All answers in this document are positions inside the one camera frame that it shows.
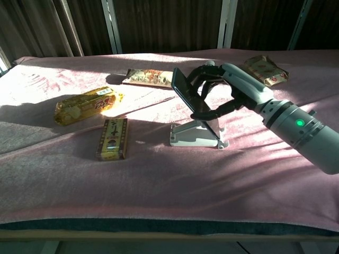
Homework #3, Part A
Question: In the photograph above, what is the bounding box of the brown gold wrapped snack pack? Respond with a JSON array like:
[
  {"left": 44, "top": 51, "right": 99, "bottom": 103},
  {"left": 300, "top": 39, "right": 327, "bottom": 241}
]
[{"left": 241, "top": 54, "right": 290, "bottom": 87}]

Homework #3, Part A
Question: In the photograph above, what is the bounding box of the white metal frame post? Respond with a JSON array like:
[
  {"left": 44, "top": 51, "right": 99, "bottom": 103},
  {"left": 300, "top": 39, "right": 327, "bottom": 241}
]
[
  {"left": 58, "top": 0, "right": 85, "bottom": 58},
  {"left": 217, "top": 0, "right": 238, "bottom": 49},
  {"left": 287, "top": 0, "right": 314, "bottom": 51},
  {"left": 101, "top": 0, "right": 123, "bottom": 55}
]

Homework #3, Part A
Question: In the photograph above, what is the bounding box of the yellow and black carton box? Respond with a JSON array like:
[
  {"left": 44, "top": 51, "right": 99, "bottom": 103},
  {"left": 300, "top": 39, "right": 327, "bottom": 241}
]
[{"left": 95, "top": 117, "right": 129, "bottom": 162}]

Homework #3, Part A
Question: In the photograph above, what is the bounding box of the gold foil snack bag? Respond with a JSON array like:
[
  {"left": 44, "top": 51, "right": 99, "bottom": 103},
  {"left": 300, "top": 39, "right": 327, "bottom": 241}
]
[{"left": 53, "top": 86, "right": 124, "bottom": 126}]

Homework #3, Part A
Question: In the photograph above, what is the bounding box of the black smartphone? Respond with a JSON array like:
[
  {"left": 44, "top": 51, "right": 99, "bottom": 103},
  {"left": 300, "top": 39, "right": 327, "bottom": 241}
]
[{"left": 170, "top": 67, "right": 222, "bottom": 139}]

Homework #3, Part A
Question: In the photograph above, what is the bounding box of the beige printed snack packet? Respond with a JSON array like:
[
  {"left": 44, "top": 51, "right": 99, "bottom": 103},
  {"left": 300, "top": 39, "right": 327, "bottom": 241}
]
[{"left": 122, "top": 68, "right": 176, "bottom": 88}]

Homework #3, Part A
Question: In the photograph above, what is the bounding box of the white folding phone stand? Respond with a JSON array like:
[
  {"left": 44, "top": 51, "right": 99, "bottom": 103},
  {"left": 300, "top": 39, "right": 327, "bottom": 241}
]
[{"left": 169, "top": 117, "right": 230, "bottom": 150}]

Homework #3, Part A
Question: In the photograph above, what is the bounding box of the dark blue under cloth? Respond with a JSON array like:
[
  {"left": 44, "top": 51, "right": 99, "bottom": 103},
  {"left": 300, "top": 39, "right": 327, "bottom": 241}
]
[{"left": 0, "top": 217, "right": 339, "bottom": 237}]

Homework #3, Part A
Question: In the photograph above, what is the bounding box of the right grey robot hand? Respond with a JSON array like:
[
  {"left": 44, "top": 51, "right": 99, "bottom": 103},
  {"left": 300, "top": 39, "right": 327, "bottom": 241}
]
[{"left": 190, "top": 61, "right": 275, "bottom": 121}]

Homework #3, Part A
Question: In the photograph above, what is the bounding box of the pink fleece table cloth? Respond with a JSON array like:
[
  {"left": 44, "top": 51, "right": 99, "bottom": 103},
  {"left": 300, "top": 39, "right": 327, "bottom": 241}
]
[{"left": 0, "top": 48, "right": 339, "bottom": 233}]

